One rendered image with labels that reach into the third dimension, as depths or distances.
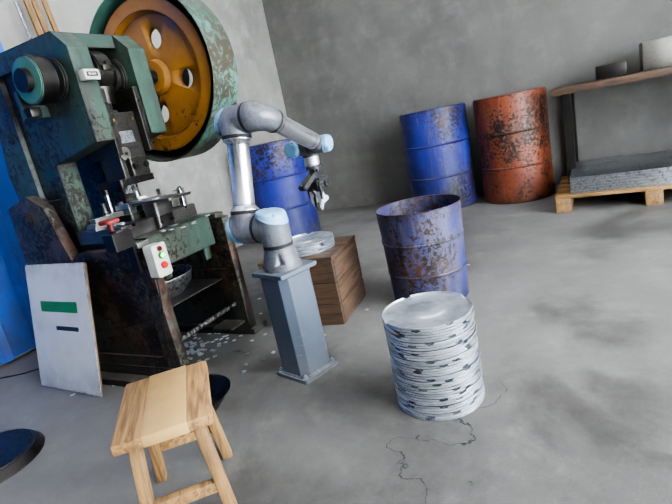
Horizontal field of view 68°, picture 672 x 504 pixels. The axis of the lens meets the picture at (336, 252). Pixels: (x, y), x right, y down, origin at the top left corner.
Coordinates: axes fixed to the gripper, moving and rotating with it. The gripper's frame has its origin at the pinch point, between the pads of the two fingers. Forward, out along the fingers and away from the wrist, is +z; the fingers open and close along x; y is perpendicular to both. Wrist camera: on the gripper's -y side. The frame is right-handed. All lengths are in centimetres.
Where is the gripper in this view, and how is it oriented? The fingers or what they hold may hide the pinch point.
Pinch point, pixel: (318, 207)
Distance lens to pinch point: 241.7
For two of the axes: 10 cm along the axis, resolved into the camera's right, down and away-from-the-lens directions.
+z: 2.0, 9.5, 2.6
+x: -7.1, -0.4, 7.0
